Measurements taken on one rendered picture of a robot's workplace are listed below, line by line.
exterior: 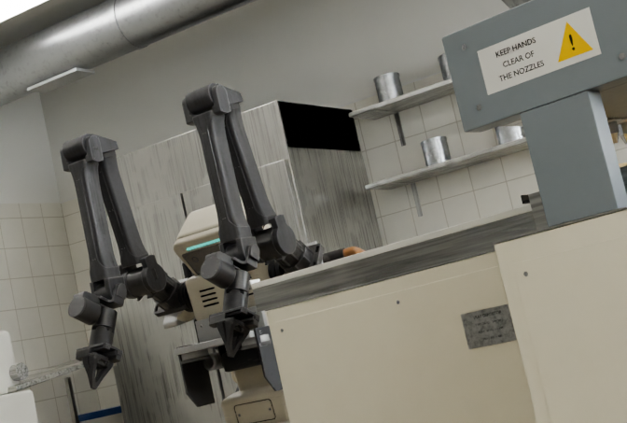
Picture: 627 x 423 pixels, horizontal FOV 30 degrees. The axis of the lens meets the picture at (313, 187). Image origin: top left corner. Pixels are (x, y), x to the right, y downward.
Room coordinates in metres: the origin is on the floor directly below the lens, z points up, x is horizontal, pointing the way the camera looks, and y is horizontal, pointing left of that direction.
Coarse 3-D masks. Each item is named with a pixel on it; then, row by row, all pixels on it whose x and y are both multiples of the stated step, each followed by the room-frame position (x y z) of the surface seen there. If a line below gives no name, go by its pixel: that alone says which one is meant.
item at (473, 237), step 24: (504, 216) 2.05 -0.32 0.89; (528, 216) 2.02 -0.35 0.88; (408, 240) 2.19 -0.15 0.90; (432, 240) 2.15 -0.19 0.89; (456, 240) 2.12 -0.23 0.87; (480, 240) 2.09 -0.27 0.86; (336, 264) 2.30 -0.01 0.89; (360, 264) 2.27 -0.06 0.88; (384, 264) 2.23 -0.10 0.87; (408, 264) 2.20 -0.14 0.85; (432, 264) 2.16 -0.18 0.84; (264, 288) 2.44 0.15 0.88; (288, 288) 2.39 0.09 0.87; (312, 288) 2.35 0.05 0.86; (336, 288) 2.31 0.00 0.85
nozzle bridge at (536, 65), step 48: (576, 0) 1.69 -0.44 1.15; (624, 0) 1.64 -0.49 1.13; (480, 48) 1.80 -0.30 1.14; (528, 48) 1.75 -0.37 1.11; (576, 48) 1.70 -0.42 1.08; (624, 48) 1.65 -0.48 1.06; (480, 96) 1.81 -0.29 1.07; (528, 96) 1.76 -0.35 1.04; (576, 96) 1.71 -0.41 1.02; (624, 96) 1.84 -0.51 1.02; (528, 144) 1.77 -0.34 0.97; (576, 144) 1.72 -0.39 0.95; (576, 192) 1.74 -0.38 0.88; (624, 192) 1.72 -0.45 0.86
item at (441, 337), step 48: (384, 288) 2.23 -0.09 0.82; (432, 288) 2.16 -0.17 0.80; (480, 288) 2.09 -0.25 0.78; (288, 336) 2.40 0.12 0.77; (336, 336) 2.32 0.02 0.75; (384, 336) 2.24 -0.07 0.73; (432, 336) 2.17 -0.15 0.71; (480, 336) 2.11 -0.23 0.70; (288, 384) 2.41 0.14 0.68; (336, 384) 2.33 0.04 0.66; (384, 384) 2.26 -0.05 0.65; (432, 384) 2.19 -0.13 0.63; (480, 384) 2.12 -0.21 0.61
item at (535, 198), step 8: (624, 168) 1.84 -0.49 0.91; (624, 176) 1.85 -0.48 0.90; (624, 184) 1.85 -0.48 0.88; (536, 192) 1.95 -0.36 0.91; (536, 200) 1.95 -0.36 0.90; (536, 208) 1.95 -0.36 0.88; (536, 216) 1.95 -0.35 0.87; (544, 216) 1.94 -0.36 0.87; (536, 224) 1.96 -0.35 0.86; (544, 224) 1.95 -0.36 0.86
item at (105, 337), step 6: (96, 330) 2.90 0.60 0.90; (102, 330) 2.90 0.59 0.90; (108, 330) 2.90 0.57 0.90; (96, 336) 2.89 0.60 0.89; (102, 336) 2.89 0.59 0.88; (108, 336) 2.90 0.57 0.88; (90, 342) 2.90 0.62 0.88; (96, 342) 2.88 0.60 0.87; (102, 342) 2.88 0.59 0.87; (108, 342) 2.90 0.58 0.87; (78, 348) 2.90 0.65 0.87; (84, 348) 2.89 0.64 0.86; (96, 348) 2.87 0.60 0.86; (102, 348) 2.86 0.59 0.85; (108, 348) 2.86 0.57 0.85; (114, 348) 2.88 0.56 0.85; (102, 354) 2.90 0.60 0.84; (120, 354) 2.89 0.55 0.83
